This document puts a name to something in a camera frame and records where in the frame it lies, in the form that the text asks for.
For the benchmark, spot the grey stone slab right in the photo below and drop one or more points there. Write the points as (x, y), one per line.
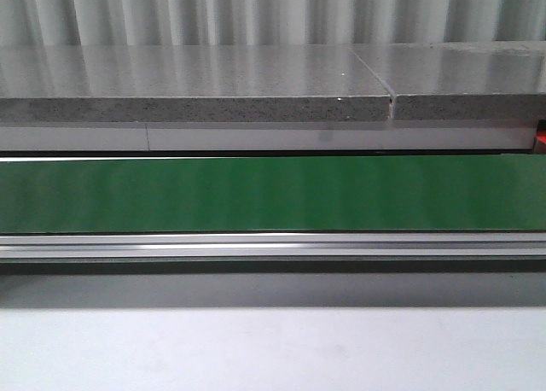
(460, 82)

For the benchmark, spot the grey stone slab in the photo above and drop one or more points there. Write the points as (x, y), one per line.
(460, 82)
(188, 84)

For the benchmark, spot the grey stone slab left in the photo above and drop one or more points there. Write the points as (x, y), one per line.
(188, 84)

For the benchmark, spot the green conveyor belt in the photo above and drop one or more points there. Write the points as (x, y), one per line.
(300, 193)

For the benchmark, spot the red plastic tray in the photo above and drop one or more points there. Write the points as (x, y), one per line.
(539, 146)

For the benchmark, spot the white corrugated curtain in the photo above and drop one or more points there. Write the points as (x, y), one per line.
(250, 22)

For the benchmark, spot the silver conveyor frame rail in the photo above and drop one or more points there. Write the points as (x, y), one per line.
(283, 246)

